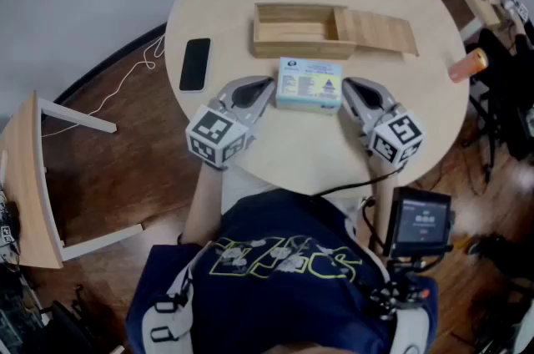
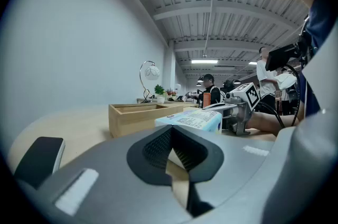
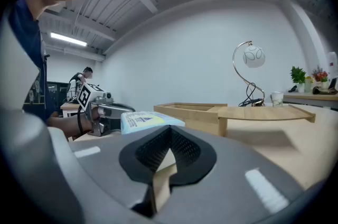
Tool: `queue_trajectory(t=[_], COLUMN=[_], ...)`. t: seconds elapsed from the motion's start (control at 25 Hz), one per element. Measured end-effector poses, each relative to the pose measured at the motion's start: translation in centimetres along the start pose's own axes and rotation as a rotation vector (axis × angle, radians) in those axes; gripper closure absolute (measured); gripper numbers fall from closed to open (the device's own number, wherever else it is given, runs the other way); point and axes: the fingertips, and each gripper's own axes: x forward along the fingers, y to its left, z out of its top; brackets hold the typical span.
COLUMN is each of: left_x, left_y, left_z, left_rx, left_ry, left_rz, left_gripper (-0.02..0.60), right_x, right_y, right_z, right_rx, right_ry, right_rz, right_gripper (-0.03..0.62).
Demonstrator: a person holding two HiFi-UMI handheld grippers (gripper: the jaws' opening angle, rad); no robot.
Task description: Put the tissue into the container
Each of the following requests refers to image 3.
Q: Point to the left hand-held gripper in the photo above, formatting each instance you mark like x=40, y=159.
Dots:
x=87, y=94

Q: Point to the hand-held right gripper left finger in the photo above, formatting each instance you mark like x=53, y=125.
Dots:
x=100, y=164

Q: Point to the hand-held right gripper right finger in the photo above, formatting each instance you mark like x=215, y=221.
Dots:
x=224, y=178

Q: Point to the blue tissue pack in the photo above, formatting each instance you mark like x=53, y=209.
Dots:
x=148, y=121

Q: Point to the wooden container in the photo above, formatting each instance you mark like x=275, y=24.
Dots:
x=211, y=113

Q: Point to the person's left forearm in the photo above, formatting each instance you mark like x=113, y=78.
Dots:
x=66, y=125

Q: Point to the small wooden table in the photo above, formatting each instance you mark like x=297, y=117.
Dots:
x=69, y=108

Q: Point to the long ceiling light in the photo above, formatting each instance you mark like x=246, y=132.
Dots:
x=68, y=39

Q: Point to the white paper cup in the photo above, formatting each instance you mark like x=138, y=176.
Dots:
x=277, y=99

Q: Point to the person's dark blue shirt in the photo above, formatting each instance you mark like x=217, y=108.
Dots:
x=29, y=54

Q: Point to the wooden side counter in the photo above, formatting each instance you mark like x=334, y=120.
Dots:
x=311, y=98

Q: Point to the gold lamp with white globe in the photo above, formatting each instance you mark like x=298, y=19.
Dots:
x=253, y=57

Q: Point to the green potted plant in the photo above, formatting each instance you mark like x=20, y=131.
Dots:
x=298, y=76

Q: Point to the yellow flowers in white vase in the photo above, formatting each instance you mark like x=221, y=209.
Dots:
x=308, y=84

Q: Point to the red flowers in vase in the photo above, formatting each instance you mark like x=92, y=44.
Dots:
x=320, y=77

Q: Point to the black tablet on stand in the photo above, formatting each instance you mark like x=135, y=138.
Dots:
x=332, y=83

